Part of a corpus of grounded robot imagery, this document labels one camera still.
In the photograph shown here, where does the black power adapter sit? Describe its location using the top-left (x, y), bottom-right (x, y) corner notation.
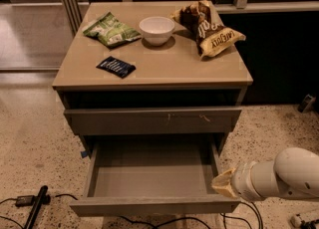
top-left (15, 195), bottom-right (35, 207)

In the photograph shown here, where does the blue tape piece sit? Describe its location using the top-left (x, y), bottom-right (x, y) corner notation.
top-left (81, 151), bottom-right (88, 158)

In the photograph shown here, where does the green chip bag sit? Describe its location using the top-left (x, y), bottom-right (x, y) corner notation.
top-left (82, 12), bottom-right (142, 49)

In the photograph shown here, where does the black floor cable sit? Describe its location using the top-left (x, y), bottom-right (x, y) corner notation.
top-left (118, 199), bottom-right (265, 229)

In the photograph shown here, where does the white bowl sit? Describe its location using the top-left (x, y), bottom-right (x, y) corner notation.
top-left (139, 16), bottom-right (174, 46)

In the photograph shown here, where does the grey drawer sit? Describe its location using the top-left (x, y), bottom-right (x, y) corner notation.
top-left (64, 107), bottom-right (241, 135)
top-left (71, 139), bottom-right (239, 217)

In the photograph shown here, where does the grey top drawer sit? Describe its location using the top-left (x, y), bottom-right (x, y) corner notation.
top-left (64, 107), bottom-right (241, 135)

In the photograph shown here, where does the grey drawer cabinet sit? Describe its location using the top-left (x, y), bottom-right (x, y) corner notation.
top-left (51, 1), bottom-right (254, 154)

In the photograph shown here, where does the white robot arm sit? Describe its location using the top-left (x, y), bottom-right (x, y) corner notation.
top-left (211, 147), bottom-right (319, 202)

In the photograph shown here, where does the dark blue snack packet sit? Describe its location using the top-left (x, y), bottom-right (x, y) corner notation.
top-left (96, 56), bottom-right (136, 79)

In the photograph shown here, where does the brown yellow chip bag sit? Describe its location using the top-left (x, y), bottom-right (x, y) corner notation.
top-left (170, 0), bottom-right (246, 58)

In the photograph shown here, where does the black rod on floor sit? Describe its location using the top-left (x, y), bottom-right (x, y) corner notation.
top-left (23, 185), bottom-right (51, 229)

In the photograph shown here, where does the white power strip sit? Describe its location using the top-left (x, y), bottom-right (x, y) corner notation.
top-left (290, 210), bottom-right (319, 229)

